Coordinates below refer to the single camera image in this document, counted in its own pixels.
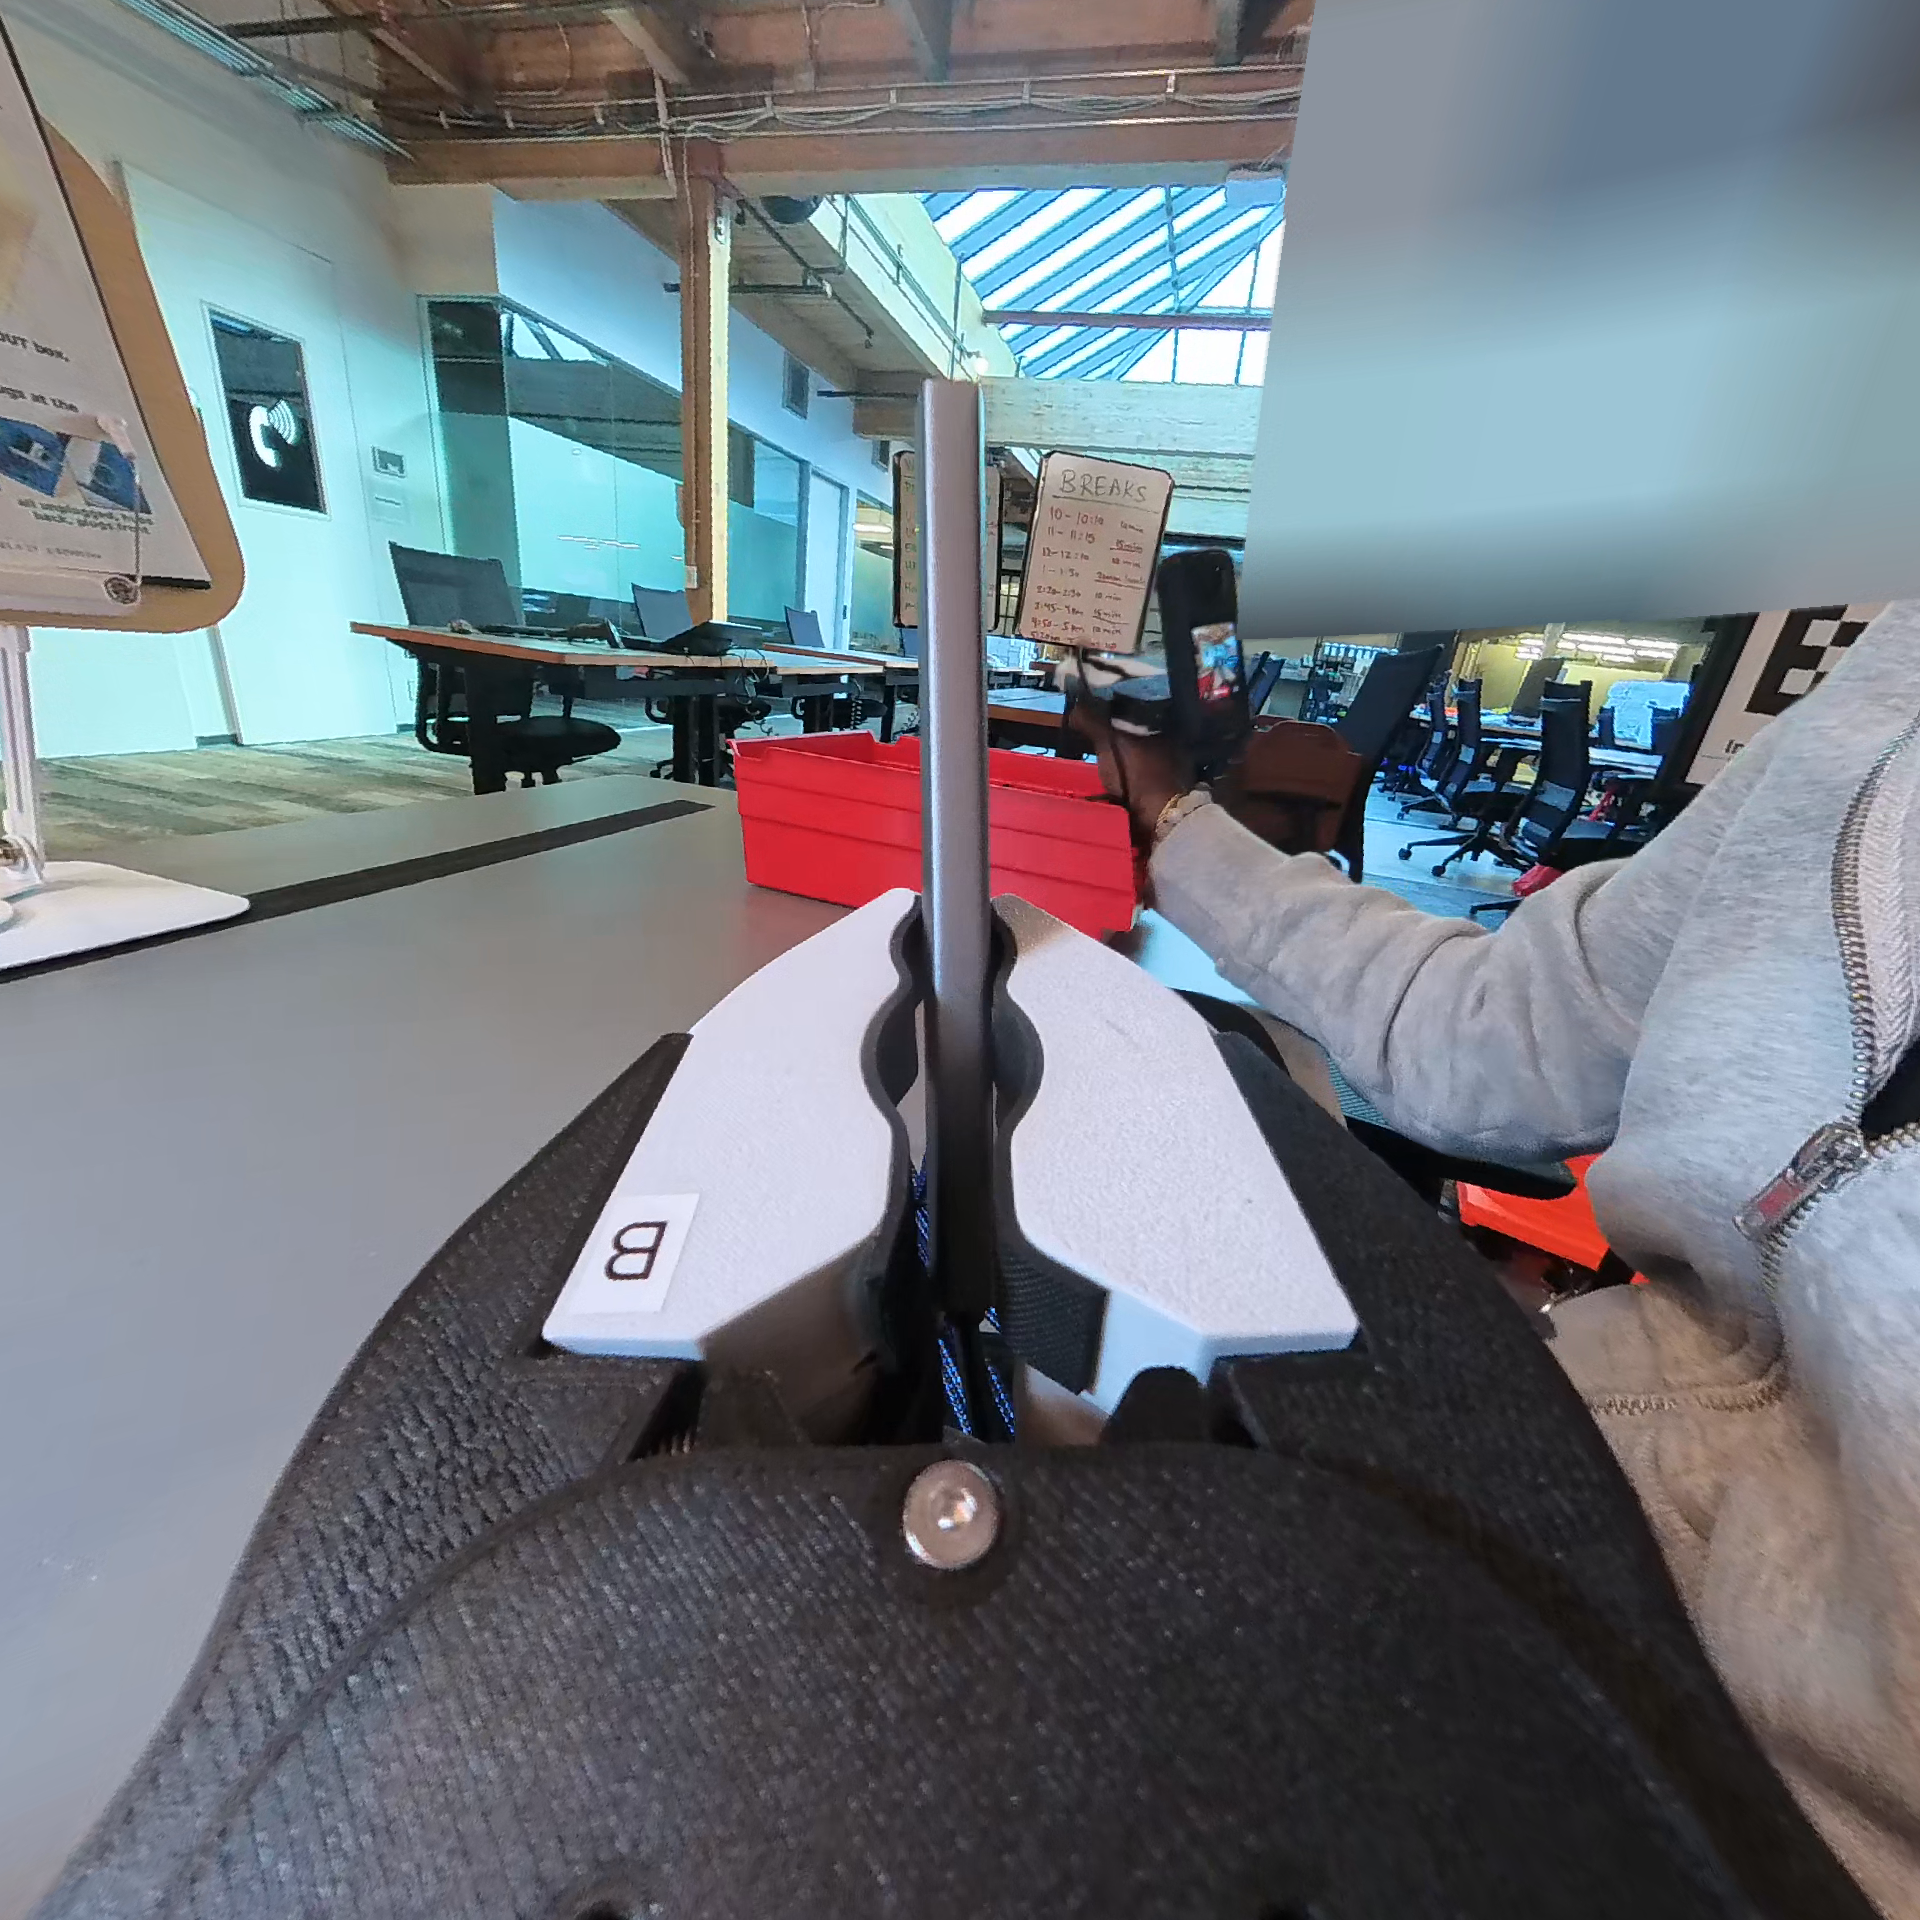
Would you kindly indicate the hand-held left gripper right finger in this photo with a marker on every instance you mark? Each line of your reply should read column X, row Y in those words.
column 1171, row 1153

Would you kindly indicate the handwritten whiteboard sign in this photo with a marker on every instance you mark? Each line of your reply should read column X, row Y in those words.
column 1091, row 547

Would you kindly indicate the black phone icon sign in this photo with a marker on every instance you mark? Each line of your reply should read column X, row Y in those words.
column 268, row 427

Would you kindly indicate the person's right hand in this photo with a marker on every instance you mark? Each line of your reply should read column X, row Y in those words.
column 1154, row 781

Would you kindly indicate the person's right forearm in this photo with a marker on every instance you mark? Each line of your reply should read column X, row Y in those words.
column 1320, row 932

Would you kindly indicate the row of black office chairs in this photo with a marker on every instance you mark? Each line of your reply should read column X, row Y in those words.
column 1559, row 747

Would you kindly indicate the red plastic object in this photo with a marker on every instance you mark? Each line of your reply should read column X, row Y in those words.
column 1530, row 1222

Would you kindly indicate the grey usb hub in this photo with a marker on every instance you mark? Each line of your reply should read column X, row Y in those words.
column 951, row 672

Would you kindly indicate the printed marker sign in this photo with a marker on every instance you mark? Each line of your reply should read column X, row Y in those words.
column 1785, row 672

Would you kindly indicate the black office chair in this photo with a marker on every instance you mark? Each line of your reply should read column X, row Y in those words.
column 452, row 593

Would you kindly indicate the person in grey hoodie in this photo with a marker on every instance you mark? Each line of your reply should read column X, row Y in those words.
column 1724, row 973

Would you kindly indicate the small whiteboard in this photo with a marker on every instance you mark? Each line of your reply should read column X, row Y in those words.
column 907, row 538

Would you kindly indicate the red plastic bin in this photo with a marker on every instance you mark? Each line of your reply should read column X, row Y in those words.
column 841, row 825

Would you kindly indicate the long wooden desk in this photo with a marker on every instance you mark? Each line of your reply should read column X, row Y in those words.
column 524, row 648

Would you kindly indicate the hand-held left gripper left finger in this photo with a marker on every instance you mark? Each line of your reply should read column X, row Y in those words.
column 749, row 1153

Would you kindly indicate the white sign stand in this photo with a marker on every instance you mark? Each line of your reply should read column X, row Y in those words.
column 76, row 377

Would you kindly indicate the wooden support post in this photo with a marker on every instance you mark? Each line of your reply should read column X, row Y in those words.
column 708, row 418

